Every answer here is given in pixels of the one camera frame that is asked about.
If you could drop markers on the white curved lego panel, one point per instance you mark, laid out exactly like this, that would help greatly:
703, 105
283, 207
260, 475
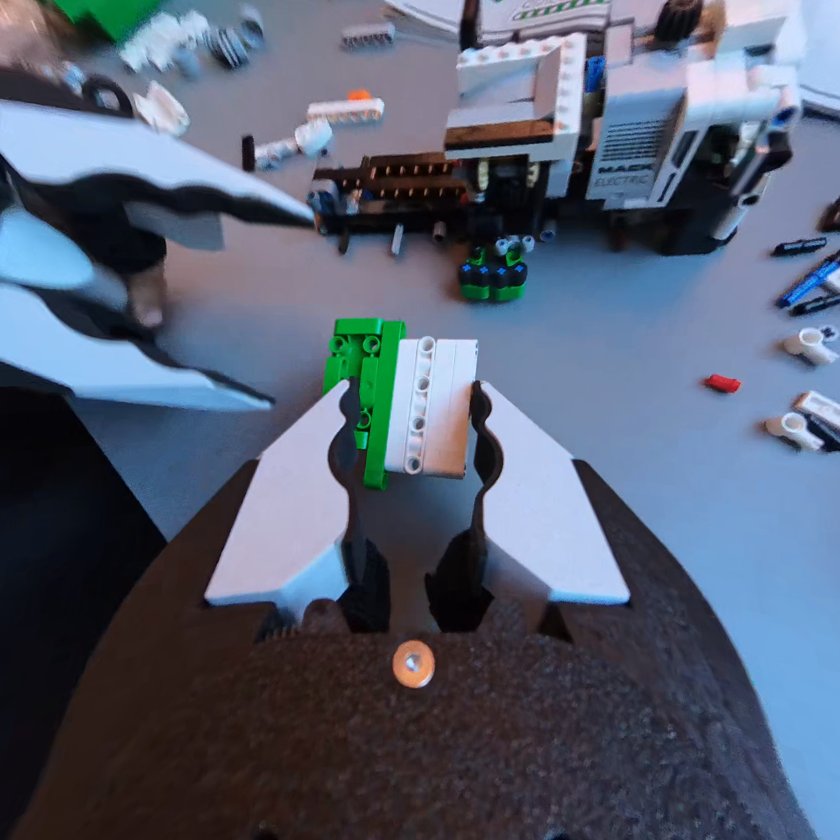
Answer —
161, 108

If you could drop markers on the red lego pin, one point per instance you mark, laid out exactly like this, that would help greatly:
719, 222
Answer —
722, 383

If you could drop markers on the grey lego wheel rim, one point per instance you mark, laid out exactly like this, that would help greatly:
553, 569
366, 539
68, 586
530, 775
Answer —
253, 29
226, 46

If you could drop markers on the person's left hand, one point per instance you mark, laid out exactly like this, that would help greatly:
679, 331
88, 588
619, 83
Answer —
148, 302

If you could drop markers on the white grey lego connector piece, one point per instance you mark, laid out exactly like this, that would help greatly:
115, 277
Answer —
315, 134

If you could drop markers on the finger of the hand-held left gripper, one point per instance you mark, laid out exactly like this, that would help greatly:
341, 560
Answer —
98, 148
65, 354

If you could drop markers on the green and white lego panel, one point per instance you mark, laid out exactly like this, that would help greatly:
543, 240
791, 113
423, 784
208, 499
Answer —
439, 394

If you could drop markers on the green black lego subassembly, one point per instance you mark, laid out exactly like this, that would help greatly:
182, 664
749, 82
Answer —
492, 292

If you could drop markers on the black short lego piece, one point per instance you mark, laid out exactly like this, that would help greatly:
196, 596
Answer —
247, 152

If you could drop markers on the green plastic bin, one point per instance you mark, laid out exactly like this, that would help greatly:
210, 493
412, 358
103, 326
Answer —
111, 16

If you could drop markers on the partly built lego truck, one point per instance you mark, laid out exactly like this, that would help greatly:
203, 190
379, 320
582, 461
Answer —
636, 131

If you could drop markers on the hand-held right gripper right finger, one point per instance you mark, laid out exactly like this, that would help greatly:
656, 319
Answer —
551, 525

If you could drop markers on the grey lego beam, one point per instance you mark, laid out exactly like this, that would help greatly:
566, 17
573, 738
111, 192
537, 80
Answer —
367, 36

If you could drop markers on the open instruction booklet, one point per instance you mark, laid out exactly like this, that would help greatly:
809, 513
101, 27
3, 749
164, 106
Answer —
420, 13

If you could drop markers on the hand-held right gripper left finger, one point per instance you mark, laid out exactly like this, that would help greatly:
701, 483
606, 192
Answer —
289, 525

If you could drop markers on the pile of small lego pieces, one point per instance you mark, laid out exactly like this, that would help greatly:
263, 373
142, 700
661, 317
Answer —
810, 344

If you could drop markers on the white lego beam orange stud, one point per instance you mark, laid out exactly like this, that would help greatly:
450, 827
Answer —
344, 111

